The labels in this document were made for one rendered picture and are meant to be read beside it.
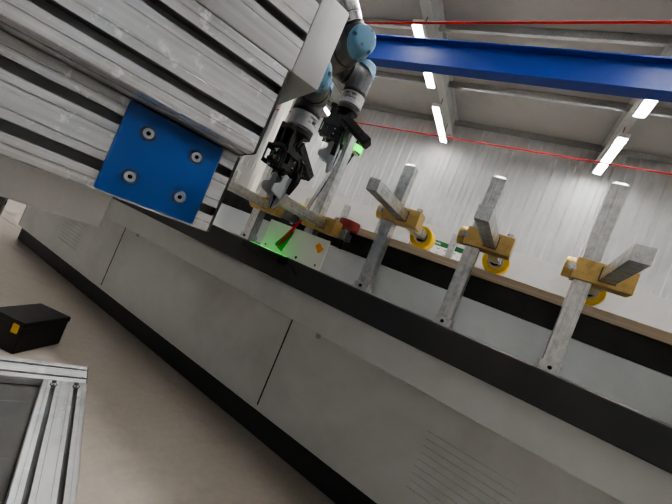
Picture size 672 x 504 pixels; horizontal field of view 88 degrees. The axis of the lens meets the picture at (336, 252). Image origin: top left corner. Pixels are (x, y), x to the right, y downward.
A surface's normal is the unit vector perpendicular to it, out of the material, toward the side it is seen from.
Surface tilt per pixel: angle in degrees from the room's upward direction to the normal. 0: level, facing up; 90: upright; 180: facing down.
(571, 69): 90
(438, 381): 90
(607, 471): 90
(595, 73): 90
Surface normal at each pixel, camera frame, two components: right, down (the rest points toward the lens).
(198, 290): -0.45, -0.21
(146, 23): 0.54, 0.20
